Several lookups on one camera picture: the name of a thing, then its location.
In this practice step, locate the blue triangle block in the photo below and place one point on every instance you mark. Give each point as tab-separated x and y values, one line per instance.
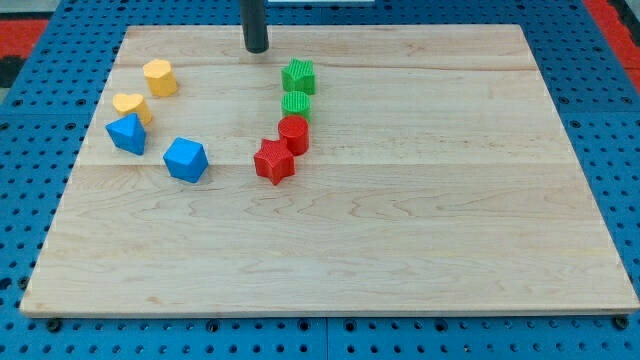
128	134

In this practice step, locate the yellow heart block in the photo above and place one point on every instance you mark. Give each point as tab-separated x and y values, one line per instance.
126	104

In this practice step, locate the red star block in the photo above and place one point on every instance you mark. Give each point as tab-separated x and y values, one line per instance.
274	160

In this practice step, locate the red cylinder block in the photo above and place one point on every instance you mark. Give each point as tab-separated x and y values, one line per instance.
294	130

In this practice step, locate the green cylinder block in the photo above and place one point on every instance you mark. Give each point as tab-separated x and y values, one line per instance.
296	103

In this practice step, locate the green star block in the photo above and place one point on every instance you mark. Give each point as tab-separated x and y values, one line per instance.
299	75

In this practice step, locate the light wooden board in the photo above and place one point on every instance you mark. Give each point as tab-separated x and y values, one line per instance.
439	181

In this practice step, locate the blue cube block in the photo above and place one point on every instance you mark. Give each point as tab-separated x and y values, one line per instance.
186	159

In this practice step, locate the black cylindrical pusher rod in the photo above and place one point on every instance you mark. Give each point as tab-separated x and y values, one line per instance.
254	25

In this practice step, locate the yellow hexagon block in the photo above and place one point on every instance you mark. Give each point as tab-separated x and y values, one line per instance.
160	78

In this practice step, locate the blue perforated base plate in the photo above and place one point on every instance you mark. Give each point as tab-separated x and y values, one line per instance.
47	111

